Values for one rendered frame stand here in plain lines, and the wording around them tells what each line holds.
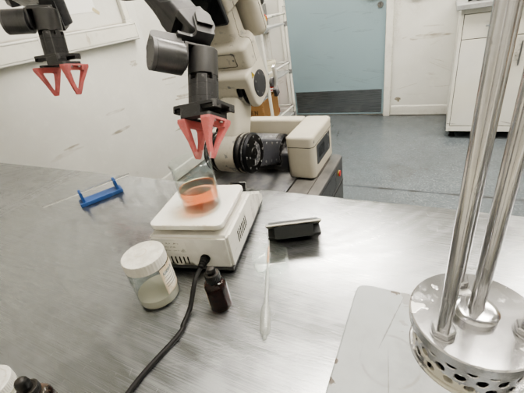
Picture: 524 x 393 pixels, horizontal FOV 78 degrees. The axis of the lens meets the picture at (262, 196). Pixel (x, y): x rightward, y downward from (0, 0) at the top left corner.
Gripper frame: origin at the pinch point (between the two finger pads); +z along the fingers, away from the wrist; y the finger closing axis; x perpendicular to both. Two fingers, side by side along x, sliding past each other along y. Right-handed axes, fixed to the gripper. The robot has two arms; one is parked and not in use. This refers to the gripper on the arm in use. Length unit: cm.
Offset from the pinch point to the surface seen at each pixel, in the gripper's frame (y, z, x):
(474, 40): 55, -87, 207
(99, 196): -32.9, 7.7, -0.2
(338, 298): 27.5, 21.6, -6.8
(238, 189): 9.8, 6.8, -3.5
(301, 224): 19.4, 12.9, 0.4
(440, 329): 40, 15, -29
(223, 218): 11.9, 11.2, -10.5
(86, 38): -132, -79, 60
